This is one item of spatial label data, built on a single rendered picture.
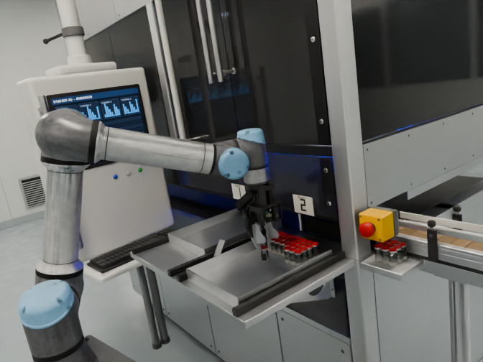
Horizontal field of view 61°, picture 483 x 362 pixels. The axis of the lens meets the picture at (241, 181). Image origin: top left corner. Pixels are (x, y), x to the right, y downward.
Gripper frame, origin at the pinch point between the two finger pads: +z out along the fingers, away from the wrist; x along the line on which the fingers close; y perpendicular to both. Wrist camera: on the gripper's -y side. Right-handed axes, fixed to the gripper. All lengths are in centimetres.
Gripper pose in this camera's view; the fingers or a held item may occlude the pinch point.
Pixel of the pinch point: (261, 244)
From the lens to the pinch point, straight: 127.0
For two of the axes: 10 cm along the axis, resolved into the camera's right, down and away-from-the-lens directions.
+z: 1.5, 9.6, 2.3
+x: 7.9, -2.5, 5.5
